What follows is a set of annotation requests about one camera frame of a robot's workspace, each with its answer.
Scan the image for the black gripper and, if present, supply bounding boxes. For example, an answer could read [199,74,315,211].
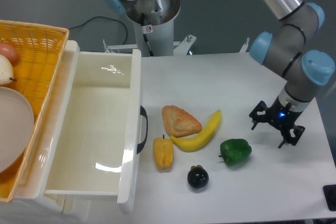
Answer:
[249,100,306,148]

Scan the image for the green bell pepper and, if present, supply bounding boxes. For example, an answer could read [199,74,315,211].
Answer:
[220,138,252,166]

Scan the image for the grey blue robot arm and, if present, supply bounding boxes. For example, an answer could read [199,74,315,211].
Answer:
[104,0,335,145]

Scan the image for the yellow banana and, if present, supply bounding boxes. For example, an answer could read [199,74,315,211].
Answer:
[170,110,222,152]

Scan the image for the black object at table edge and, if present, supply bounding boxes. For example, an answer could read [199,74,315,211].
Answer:
[322,184,336,211]

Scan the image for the dark purple mangosteen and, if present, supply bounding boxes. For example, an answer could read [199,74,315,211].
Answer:
[187,165,209,189]

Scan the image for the brown puff pastry bread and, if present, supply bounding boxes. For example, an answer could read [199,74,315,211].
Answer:
[162,105,203,137]

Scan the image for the yellow bell pepper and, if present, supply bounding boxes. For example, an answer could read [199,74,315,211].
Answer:
[153,134,174,172]

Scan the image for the white open drawer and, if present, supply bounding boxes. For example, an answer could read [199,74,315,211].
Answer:
[44,49,142,215]

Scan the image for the yellow woven basket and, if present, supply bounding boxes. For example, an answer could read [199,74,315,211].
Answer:
[1,20,69,203]

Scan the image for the beige plate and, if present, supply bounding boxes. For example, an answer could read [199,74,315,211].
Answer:
[1,87,34,171]

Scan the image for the white drawer cabinet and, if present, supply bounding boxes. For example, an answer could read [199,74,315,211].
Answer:
[1,40,91,223]

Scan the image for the white pear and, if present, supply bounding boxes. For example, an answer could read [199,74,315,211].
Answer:
[0,55,17,85]

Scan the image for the red apple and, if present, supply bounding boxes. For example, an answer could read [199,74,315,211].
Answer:
[0,43,20,65]

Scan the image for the black drawer handle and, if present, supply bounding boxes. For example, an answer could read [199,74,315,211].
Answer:
[136,106,149,154]

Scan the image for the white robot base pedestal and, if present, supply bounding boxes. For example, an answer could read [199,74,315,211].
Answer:
[126,0,181,57]

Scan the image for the black cable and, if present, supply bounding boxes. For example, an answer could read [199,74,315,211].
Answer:
[68,16,129,44]

